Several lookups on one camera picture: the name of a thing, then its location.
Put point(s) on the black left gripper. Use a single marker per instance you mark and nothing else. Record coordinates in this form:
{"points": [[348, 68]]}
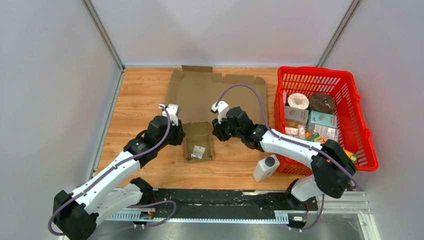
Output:
{"points": [[179, 136]]}

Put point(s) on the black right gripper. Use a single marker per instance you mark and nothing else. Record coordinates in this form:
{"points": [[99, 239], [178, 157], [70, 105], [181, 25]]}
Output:
{"points": [[217, 131]]}

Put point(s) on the small brown cardboard box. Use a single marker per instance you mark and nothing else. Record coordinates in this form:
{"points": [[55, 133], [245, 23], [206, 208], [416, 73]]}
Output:
{"points": [[198, 134]]}

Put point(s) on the small white paper tag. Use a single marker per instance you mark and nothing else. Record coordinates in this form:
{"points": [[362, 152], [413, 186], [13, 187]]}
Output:
{"points": [[197, 152]]}

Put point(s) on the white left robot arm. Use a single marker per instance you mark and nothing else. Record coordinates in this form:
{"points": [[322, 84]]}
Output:
{"points": [[77, 214]]}

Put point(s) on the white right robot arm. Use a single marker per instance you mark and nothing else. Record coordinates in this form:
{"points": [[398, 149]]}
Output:
{"points": [[332, 169]]}

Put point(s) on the pink grey snack box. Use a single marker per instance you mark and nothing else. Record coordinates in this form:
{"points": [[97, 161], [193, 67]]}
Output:
{"points": [[295, 116]]}

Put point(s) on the teal snack box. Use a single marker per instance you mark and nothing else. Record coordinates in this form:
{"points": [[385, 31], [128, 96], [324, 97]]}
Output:
{"points": [[321, 118]]}

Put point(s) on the white printed snack box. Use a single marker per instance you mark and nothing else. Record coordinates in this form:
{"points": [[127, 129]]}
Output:
{"points": [[326, 132]]}

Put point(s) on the yellow orange snack box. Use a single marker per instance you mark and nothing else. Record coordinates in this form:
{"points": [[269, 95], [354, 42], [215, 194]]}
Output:
{"points": [[352, 156]]}

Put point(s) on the white bottle black cap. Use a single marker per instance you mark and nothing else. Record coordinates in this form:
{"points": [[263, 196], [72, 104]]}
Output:
{"points": [[265, 168]]}

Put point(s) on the pink white small packet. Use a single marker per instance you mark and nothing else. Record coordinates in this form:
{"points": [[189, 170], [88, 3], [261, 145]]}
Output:
{"points": [[296, 132]]}

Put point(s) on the white tissue roll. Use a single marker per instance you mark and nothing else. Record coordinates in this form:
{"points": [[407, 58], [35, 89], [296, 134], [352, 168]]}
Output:
{"points": [[298, 100]]}

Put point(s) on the green snack packet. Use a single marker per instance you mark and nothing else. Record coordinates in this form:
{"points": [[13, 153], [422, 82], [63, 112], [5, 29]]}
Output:
{"points": [[315, 137]]}

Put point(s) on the brown round chocolate pastry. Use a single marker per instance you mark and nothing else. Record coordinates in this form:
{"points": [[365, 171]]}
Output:
{"points": [[321, 102]]}

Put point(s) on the red plastic basket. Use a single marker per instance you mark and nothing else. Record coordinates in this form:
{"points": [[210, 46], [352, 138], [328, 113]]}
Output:
{"points": [[354, 135]]}

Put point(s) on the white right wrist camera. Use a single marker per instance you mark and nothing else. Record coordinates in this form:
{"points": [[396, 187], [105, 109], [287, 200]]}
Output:
{"points": [[220, 108]]}

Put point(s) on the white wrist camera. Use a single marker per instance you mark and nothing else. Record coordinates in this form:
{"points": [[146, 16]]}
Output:
{"points": [[171, 111], [220, 108]]}

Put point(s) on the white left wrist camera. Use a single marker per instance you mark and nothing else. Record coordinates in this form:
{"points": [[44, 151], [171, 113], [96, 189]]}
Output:
{"points": [[171, 111]]}

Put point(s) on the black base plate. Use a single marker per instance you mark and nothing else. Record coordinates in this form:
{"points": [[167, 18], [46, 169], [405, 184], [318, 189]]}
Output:
{"points": [[224, 205]]}

